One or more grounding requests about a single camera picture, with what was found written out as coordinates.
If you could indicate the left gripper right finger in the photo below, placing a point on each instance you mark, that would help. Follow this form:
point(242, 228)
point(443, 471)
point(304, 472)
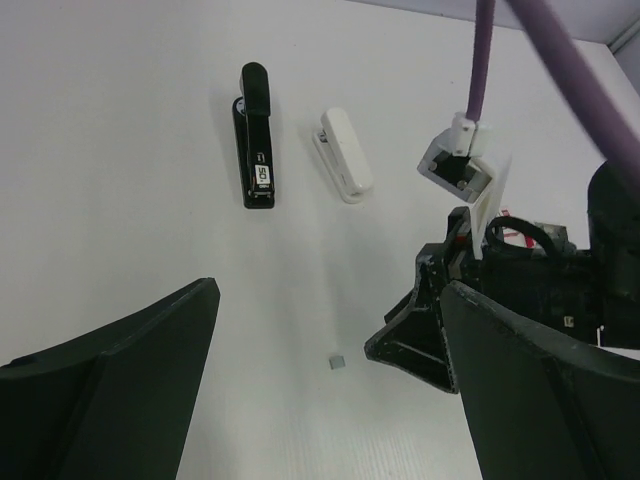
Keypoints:
point(540, 404)

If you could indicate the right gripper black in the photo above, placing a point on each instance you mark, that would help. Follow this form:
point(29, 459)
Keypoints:
point(548, 286)

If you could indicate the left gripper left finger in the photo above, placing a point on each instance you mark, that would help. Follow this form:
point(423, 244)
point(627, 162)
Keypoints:
point(114, 403)

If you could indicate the small staple strip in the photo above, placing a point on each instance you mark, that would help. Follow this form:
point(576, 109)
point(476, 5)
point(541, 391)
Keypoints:
point(336, 362)

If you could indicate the red white staple box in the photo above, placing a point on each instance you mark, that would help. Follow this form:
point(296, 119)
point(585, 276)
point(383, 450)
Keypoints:
point(515, 237)

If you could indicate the staple box tray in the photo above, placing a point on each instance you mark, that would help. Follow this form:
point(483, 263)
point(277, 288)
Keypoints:
point(558, 235)

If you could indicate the white stapler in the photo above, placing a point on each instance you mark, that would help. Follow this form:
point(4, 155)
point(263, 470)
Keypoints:
point(343, 156)

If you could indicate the black stapler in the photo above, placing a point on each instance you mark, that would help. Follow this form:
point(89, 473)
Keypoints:
point(251, 117)

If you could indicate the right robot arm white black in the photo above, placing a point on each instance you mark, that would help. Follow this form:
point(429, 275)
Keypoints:
point(613, 218)

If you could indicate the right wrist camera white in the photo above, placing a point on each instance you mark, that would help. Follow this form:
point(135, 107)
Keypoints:
point(456, 161)

